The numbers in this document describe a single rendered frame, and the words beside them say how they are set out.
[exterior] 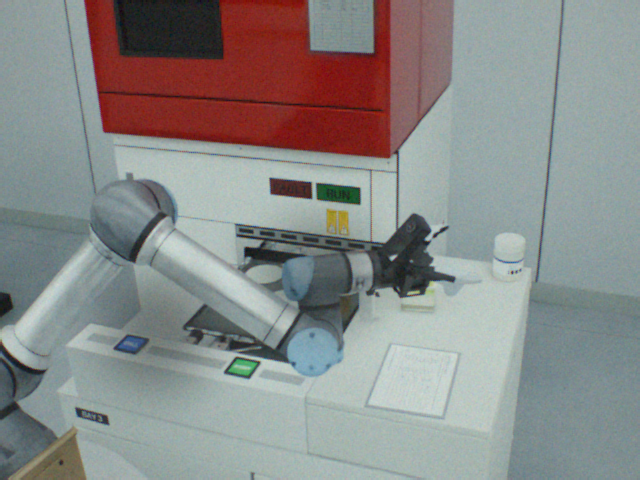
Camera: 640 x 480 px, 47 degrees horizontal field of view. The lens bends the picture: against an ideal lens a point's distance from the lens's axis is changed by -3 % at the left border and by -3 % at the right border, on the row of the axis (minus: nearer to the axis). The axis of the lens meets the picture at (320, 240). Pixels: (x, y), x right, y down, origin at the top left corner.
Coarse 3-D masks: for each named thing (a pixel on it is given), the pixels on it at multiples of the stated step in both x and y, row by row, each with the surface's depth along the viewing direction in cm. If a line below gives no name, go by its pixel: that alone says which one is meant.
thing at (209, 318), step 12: (252, 264) 201; (264, 264) 201; (276, 264) 200; (276, 288) 189; (348, 300) 183; (204, 312) 180; (216, 312) 180; (348, 312) 178; (192, 324) 175; (204, 324) 175; (216, 324) 175; (228, 324) 175; (252, 336) 170
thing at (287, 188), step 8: (272, 184) 196; (280, 184) 195; (288, 184) 194; (296, 184) 194; (304, 184) 193; (272, 192) 197; (280, 192) 196; (288, 192) 195; (296, 192) 195; (304, 192) 194
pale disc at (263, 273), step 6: (252, 270) 198; (258, 270) 198; (264, 270) 198; (270, 270) 197; (276, 270) 197; (252, 276) 195; (258, 276) 195; (264, 276) 194; (270, 276) 194; (276, 276) 194; (258, 282) 192; (264, 282) 192
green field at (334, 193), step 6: (318, 186) 192; (324, 186) 191; (330, 186) 190; (336, 186) 190; (318, 192) 192; (324, 192) 192; (330, 192) 191; (336, 192) 191; (342, 192) 190; (348, 192) 189; (354, 192) 189; (318, 198) 193; (324, 198) 193; (330, 198) 192; (336, 198) 191; (342, 198) 191; (348, 198) 190; (354, 198) 189
